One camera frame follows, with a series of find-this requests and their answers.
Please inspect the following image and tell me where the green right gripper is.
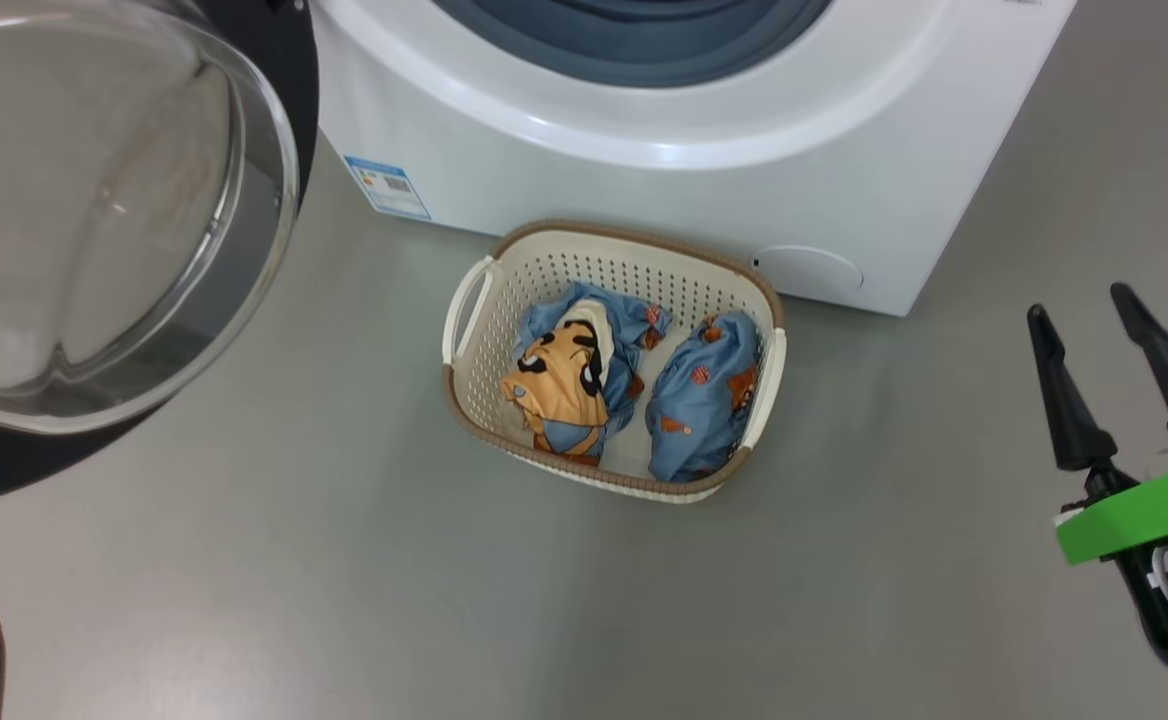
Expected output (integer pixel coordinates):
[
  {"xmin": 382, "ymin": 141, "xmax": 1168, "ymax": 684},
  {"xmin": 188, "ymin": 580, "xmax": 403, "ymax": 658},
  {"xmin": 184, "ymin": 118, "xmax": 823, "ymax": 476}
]
[{"xmin": 1028, "ymin": 282, "xmax": 1168, "ymax": 566}]

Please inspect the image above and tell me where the blue garment with orange prints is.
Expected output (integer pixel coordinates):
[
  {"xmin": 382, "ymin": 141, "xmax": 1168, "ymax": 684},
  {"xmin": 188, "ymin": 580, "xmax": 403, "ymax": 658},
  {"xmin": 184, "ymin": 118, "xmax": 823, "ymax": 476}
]
[{"xmin": 644, "ymin": 311, "xmax": 763, "ymax": 484}]

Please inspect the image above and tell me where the blue orange cartoon print garment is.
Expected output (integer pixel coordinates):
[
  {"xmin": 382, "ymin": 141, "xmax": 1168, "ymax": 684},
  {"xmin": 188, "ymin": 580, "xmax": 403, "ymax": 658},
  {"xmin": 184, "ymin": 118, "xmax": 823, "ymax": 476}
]
[{"xmin": 500, "ymin": 282, "xmax": 673, "ymax": 468}]

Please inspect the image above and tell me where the black round glass washer door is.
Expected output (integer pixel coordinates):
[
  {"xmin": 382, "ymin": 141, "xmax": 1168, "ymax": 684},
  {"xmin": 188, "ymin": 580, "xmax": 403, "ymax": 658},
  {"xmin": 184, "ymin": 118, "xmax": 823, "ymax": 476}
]
[{"xmin": 0, "ymin": 0, "xmax": 320, "ymax": 509}]

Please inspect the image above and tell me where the white front-load washing machine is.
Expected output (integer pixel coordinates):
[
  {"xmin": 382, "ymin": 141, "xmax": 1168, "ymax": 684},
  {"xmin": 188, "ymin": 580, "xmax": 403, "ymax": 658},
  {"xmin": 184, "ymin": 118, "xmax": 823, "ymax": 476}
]
[{"xmin": 309, "ymin": 0, "xmax": 1080, "ymax": 318}]

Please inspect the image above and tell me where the round white drain filter cover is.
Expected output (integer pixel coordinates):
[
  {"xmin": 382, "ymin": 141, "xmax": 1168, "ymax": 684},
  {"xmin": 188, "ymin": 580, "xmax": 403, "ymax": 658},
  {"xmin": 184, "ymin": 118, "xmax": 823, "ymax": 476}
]
[{"xmin": 752, "ymin": 245, "xmax": 865, "ymax": 298}]

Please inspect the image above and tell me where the cream perforated laundry basket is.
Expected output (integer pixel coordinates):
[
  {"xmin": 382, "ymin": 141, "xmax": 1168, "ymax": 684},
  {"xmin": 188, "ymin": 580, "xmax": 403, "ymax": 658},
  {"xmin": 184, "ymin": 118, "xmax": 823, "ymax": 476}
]
[{"xmin": 442, "ymin": 220, "xmax": 788, "ymax": 504}]

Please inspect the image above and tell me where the blue energy label sticker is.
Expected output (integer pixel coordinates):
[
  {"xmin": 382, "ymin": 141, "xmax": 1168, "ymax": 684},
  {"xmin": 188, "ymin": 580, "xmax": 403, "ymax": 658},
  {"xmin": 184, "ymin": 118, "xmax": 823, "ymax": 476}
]
[{"xmin": 344, "ymin": 155, "xmax": 433, "ymax": 221}]

